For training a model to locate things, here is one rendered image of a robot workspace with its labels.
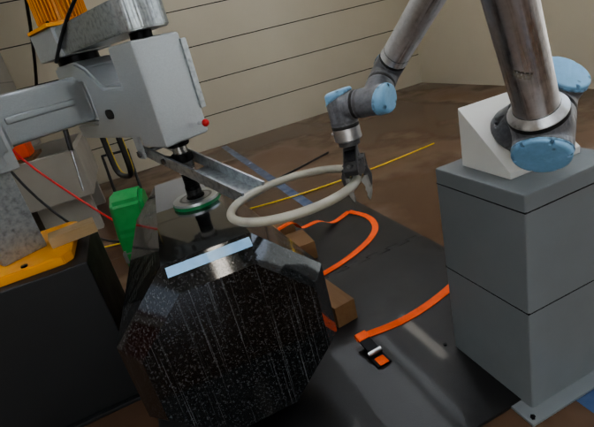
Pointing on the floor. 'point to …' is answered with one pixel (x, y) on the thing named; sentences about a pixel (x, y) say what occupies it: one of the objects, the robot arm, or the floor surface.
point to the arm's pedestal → (523, 278)
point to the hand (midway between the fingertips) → (361, 198)
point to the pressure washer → (125, 210)
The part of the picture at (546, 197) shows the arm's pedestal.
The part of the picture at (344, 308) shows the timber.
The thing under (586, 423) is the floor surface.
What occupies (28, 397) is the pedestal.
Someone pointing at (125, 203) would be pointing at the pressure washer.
